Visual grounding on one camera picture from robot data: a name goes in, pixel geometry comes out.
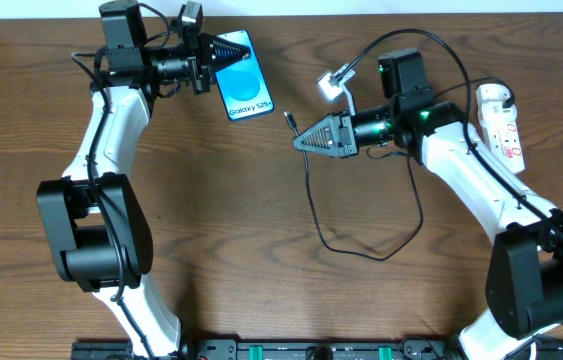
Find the blue Galaxy smartphone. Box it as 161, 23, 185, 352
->
216, 30, 275, 122

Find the black USB charging cable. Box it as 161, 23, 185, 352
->
283, 75, 516, 263

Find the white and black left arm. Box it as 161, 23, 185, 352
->
36, 1, 251, 359

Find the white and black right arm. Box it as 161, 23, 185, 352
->
293, 48, 563, 359

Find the white power strip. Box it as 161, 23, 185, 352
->
478, 105, 525, 174

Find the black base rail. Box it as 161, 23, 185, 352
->
69, 337, 563, 360

